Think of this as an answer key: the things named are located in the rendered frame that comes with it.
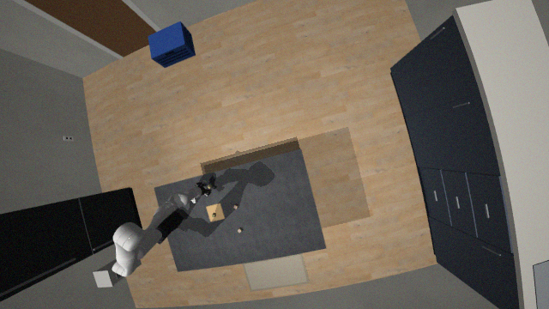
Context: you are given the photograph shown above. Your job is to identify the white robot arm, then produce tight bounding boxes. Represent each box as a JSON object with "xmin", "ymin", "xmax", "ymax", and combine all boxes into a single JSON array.
[{"xmin": 112, "ymin": 187, "xmax": 202, "ymax": 276}]

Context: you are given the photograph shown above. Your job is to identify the tan square mat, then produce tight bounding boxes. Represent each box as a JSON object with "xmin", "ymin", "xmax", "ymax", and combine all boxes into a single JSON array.
[{"xmin": 207, "ymin": 203, "xmax": 225, "ymax": 221}]

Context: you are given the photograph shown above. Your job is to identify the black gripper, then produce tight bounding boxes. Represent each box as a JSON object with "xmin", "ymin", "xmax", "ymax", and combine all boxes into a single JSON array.
[{"xmin": 195, "ymin": 183, "xmax": 212, "ymax": 197}]

